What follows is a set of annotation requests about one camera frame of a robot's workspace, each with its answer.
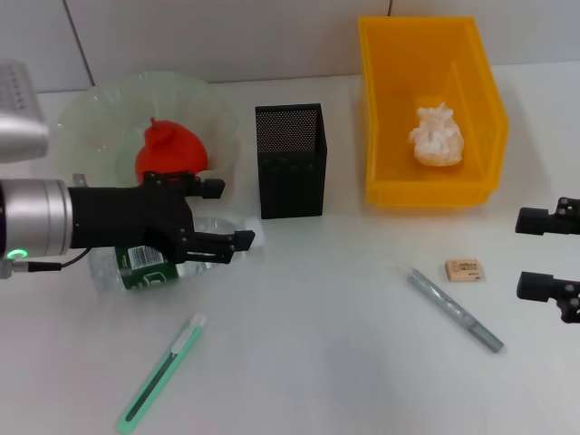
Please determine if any yellow plastic bin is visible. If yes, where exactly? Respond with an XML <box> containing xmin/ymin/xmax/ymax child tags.
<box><xmin>357</xmin><ymin>15</ymin><xmax>509</xmax><ymax>208</ymax></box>

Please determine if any grey pen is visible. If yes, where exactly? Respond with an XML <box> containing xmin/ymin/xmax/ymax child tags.
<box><xmin>406</xmin><ymin>266</ymin><xmax>505</xmax><ymax>353</ymax></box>

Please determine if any clear green-label water bottle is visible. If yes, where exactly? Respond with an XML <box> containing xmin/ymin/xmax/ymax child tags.
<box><xmin>86</xmin><ymin>216</ymin><xmax>265</xmax><ymax>295</ymax></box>

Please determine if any pale green glass fruit plate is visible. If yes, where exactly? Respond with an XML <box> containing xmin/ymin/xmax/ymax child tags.
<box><xmin>56</xmin><ymin>71</ymin><xmax>240</xmax><ymax>200</ymax></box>

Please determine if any black mesh pen holder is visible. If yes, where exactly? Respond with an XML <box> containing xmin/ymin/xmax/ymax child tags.
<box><xmin>254</xmin><ymin>102</ymin><xmax>328</xmax><ymax>221</ymax></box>

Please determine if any beige eraser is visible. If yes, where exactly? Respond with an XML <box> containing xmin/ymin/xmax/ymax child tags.
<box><xmin>444</xmin><ymin>257</ymin><xmax>482</xmax><ymax>285</ymax></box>

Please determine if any green utility knife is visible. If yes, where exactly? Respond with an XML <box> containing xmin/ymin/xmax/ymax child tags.
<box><xmin>115</xmin><ymin>314</ymin><xmax>208</xmax><ymax>435</ymax></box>

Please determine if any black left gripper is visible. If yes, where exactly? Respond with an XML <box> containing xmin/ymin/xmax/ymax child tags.
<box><xmin>67</xmin><ymin>169</ymin><xmax>256</xmax><ymax>266</ymax></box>

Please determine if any white paper ball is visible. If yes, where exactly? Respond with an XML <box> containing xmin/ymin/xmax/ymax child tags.
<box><xmin>409</xmin><ymin>102</ymin><xmax>467</xmax><ymax>168</ymax></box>

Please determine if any orange fruit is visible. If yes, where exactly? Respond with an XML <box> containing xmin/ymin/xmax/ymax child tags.
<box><xmin>135</xmin><ymin>116</ymin><xmax>209</xmax><ymax>182</ymax></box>

